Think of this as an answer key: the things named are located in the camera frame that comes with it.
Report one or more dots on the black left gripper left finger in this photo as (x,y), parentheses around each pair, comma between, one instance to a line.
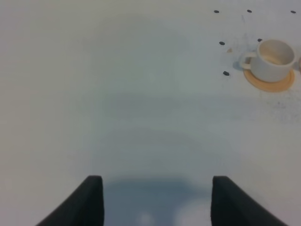
(84,207)

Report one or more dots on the white left teacup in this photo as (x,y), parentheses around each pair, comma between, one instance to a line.
(270,62)

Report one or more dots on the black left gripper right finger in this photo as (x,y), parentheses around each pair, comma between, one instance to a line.
(231,206)

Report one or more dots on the orange left cup coaster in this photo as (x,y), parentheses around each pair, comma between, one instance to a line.
(272,87)

